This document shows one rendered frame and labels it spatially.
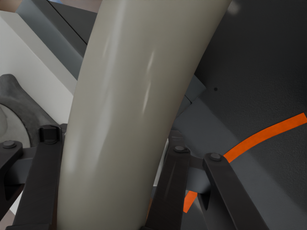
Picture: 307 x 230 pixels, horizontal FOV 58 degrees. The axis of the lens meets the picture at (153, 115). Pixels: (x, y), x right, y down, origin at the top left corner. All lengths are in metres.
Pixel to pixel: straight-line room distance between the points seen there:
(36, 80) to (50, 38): 0.10
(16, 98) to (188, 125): 0.92
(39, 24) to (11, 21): 0.05
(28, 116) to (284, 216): 1.24
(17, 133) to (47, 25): 0.23
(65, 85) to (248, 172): 1.04
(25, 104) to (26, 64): 0.08
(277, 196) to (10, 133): 1.20
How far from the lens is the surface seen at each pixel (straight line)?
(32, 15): 0.66
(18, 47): 0.60
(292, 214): 1.50
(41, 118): 0.57
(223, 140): 1.35
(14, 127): 0.53
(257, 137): 1.33
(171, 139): 0.17
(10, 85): 0.60
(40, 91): 0.58
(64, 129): 0.18
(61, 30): 0.62
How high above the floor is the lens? 1.30
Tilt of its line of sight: 68 degrees down
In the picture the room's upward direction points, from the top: 125 degrees counter-clockwise
